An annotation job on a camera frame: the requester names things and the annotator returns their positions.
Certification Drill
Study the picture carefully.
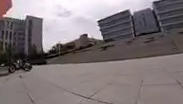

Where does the low brown building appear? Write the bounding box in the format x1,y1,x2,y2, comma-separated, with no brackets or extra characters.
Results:
48,31,104,56

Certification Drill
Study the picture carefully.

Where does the pole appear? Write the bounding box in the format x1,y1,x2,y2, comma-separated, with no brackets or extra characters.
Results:
56,41,63,56

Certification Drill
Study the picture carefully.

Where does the grey square building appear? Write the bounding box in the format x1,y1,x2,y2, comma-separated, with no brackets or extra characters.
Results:
131,7,161,38

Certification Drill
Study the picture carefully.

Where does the motorcycle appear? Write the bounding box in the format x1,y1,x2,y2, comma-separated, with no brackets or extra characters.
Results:
6,57,33,75

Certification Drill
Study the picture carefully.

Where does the grey office building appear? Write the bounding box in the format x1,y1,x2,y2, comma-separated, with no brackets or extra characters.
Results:
0,12,48,61

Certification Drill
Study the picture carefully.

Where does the row of trees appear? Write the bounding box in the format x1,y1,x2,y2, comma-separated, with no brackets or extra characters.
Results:
0,37,46,69

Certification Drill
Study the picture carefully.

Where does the wide grey banded building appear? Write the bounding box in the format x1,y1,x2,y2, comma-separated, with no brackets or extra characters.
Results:
151,0,183,33

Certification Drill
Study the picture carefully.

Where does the sloped grey stepped wall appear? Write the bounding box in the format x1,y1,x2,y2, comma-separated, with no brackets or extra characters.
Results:
43,26,183,71

